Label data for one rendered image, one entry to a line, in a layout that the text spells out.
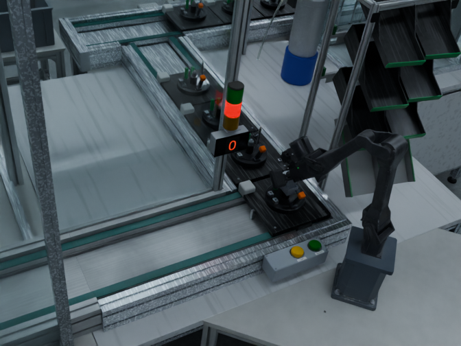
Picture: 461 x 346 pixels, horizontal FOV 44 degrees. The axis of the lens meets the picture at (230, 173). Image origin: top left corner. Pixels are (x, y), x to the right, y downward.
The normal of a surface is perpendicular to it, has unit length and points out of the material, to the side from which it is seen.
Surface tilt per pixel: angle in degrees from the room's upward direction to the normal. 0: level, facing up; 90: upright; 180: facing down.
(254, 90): 0
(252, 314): 0
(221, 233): 0
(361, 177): 45
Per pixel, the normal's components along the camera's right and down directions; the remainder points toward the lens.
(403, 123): 0.23, -0.39
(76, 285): 0.11, -0.74
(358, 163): 0.30, -0.06
